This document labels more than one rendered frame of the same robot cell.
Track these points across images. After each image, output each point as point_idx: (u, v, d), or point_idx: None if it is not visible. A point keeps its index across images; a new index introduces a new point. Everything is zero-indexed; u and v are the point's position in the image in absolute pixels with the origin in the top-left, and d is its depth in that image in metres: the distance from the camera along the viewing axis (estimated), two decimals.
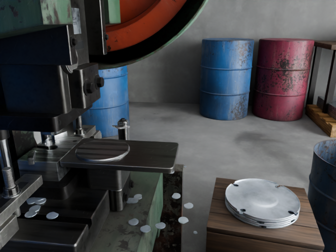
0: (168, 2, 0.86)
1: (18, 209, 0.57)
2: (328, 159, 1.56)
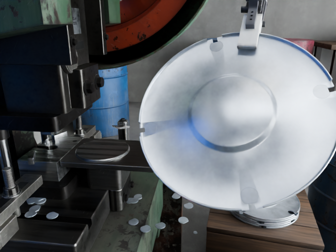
0: None
1: (18, 209, 0.57)
2: None
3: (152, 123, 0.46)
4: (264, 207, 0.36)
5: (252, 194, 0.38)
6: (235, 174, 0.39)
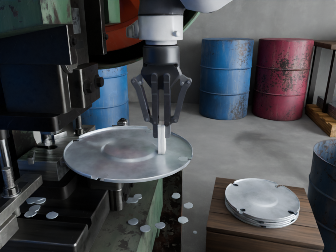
0: None
1: (18, 209, 0.57)
2: (328, 159, 1.56)
3: (85, 140, 0.71)
4: (104, 179, 0.54)
5: (104, 175, 0.56)
6: (104, 167, 0.59)
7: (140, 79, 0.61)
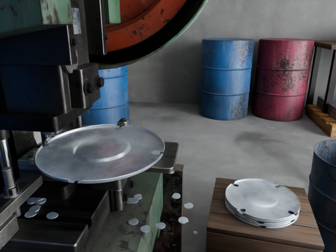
0: None
1: (18, 209, 0.57)
2: (328, 159, 1.56)
3: (55, 144, 0.70)
4: (82, 181, 0.54)
5: (81, 177, 0.56)
6: (80, 169, 0.59)
7: None
